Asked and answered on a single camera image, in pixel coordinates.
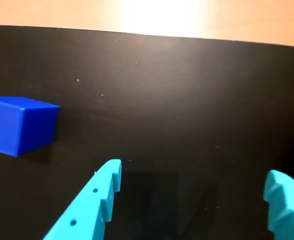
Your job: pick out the blue cube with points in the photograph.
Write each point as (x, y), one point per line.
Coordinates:
(11, 127)

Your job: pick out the black table mat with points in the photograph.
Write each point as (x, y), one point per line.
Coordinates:
(161, 100)

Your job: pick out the turquoise gripper finger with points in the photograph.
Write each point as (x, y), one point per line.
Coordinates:
(86, 207)
(289, 210)

